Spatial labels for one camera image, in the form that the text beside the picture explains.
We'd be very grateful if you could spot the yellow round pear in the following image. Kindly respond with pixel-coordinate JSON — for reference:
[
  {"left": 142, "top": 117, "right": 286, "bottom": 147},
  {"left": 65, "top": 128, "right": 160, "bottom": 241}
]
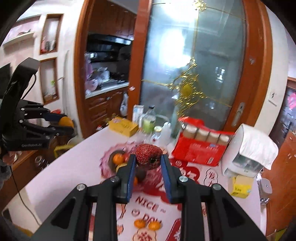
[{"left": 115, "top": 162, "right": 127, "bottom": 173}]

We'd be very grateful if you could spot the printed pink table cover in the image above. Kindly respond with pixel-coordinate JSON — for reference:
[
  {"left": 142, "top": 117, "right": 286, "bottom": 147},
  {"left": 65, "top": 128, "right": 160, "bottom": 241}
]
[{"left": 2, "top": 126, "right": 262, "bottom": 241}]

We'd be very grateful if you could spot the orange below avocado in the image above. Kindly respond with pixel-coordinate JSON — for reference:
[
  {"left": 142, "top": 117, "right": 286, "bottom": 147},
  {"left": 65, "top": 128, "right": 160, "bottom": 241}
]
[{"left": 148, "top": 221, "right": 162, "bottom": 231}]

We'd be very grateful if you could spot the grey round stool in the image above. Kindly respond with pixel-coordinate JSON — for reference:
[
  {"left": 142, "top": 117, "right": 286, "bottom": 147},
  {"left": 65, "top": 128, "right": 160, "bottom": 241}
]
[{"left": 256, "top": 173, "right": 273, "bottom": 205}]

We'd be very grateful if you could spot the frosted glass door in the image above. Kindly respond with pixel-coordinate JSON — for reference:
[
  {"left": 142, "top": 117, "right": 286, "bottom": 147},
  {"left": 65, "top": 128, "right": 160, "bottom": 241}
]
[{"left": 140, "top": 1, "right": 246, "bottom": 130}]

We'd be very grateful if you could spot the yellow tissue box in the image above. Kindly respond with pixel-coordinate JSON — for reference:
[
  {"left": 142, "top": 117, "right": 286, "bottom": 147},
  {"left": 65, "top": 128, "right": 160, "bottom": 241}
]
[{"left": 228, "top": 175, "right": 254, "bottom": 199}]

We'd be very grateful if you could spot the white countertop appliance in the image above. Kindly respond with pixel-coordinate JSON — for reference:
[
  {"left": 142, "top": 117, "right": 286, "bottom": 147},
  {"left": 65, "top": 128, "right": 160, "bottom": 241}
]
[{"left": 221, "top": 124, "right": 263, "bottom": 178}]

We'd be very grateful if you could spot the red apple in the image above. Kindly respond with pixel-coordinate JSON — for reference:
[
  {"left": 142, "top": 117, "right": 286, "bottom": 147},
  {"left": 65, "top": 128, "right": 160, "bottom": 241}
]
[{"left": 123, "top": 153, "right": 130, "bottom": 163}]

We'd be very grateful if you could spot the dark green avocado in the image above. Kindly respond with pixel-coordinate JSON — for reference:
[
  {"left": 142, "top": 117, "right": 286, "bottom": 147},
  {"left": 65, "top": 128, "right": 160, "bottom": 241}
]
[{"left": 135, "top": 166, "right": 147, "bottom": 183}]

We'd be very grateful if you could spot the orange behind avocado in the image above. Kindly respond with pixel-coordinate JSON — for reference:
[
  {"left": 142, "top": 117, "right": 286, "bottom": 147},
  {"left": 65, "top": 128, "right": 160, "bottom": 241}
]
[{"left": 133, "top": 177, "right": 138, "bottom": 187}]

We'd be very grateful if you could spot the orange left of avocado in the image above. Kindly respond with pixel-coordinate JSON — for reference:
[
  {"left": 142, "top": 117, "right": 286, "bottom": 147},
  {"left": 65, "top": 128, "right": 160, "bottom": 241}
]
[{"left": 134, "top": 219, "right": 146, "bottom": 229}]

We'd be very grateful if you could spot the small glass jar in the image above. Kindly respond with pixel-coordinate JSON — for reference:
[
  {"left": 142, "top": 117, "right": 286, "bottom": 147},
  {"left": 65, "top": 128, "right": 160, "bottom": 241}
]
[{"left": 152, "top": 126, "right": 162, "bottom": 142}]

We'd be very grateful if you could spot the yellow flat box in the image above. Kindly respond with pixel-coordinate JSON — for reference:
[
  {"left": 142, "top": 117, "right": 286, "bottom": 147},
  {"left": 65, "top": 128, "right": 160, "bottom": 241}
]
[{"left": 108, "top": 117, "right": 138, "bottom": 137}]

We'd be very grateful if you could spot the red paper cup package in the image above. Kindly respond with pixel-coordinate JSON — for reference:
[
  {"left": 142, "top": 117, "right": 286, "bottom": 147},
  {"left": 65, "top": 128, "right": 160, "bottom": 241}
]
[{"left": 172, "top": 116, "right": 234, "bottom": 167}]

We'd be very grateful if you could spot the white cloth on appliance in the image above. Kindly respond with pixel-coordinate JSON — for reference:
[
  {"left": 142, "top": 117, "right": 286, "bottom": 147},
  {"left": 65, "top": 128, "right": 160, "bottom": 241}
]
[{"left": 239, "top": 124, "right": 278, "bottom": 170}]

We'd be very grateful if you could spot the white squeeze bottle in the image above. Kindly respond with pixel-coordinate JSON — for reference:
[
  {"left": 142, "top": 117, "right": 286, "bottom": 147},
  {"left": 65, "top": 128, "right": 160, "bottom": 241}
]
[{"left": 159, "top": 122, "right": 171, "bottom": 147}]

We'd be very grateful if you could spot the white blue carton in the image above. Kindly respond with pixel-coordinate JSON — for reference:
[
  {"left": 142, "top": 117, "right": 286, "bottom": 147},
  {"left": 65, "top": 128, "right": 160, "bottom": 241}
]
[{"left": 132, "top": 104, "right": 144, "bottom": 126}]

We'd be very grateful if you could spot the pink glass fruit bowl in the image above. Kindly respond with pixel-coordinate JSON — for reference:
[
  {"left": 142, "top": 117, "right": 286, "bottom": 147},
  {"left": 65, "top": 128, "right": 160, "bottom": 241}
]
[{"left": 99, "top": 141, "right": 167, "bottom": 183}]

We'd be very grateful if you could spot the small red bumpy fruit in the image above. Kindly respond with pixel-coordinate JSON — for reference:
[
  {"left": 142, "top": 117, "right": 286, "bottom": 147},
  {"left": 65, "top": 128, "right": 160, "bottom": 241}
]
[{"left": 135, "top": 144, "right": 163, "bottom": 170}]

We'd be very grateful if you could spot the clear bottle green label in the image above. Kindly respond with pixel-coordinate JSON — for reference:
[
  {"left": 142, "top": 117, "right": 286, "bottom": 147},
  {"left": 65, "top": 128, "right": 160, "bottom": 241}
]
[{"left": 142, "top": 105, "right": 156, "bottom": 134}]

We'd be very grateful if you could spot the small orange by banana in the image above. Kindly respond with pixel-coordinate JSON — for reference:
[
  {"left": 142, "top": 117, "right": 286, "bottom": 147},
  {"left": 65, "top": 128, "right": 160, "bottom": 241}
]
[{"left": 112, "top": 153, "right": 125, "bottom": 166}]

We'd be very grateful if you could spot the orange below apple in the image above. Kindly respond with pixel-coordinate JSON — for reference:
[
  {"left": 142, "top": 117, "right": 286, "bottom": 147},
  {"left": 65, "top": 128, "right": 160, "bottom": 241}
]
[{"left": 58, "top": 116, "right": 74, "bottom": 128}]

